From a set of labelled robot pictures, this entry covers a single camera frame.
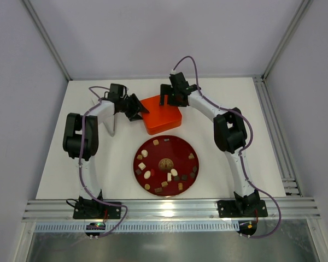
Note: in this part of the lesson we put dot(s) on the white block chocolate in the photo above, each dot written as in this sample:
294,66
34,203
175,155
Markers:
169,177

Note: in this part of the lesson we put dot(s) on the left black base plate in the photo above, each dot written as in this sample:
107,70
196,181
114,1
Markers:
95,210

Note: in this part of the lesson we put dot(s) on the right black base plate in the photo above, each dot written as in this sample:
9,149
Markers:
230,209

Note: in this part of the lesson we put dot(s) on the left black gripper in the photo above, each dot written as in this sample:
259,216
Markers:
133,106

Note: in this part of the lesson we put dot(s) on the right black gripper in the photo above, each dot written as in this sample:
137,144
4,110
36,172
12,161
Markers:
173,99

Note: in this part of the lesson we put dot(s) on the round red tray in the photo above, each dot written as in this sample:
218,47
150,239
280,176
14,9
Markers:
171,153

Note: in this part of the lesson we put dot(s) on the white rounded triangle chocolate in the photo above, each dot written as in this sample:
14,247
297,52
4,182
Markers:
144,153

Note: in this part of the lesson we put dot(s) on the brown marbled bar chocolate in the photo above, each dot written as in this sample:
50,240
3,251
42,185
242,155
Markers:
158,190

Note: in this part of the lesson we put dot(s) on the orange box lid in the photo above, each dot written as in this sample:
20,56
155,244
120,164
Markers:
157,112

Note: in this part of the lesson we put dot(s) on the white swirl oval chocolate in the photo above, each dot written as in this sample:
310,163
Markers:
147,174

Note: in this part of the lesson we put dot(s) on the white swirl round chocolate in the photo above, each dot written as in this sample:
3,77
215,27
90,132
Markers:
174,172

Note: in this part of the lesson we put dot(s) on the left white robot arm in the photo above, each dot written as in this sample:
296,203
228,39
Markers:
81,142

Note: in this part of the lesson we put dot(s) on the white square chocolate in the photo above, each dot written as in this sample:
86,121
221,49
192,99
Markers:
141,166

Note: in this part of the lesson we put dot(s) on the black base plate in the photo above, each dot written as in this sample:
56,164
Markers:
95,210
230,209

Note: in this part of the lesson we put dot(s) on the aluminium rail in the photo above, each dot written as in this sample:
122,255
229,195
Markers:
162,209

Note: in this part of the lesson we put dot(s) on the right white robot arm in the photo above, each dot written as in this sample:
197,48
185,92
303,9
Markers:
230,135

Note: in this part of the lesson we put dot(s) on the slotted cable duct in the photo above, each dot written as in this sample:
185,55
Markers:
136,227

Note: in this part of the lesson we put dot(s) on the orange chocolate box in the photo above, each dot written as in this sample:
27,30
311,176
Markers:
154,127

